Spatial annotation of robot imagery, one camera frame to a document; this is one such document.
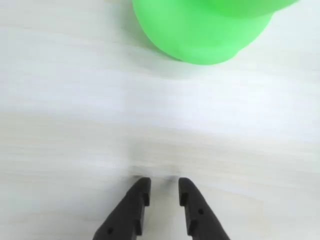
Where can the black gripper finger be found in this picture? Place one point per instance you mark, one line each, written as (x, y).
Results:
(125, 215)
(200, 220)

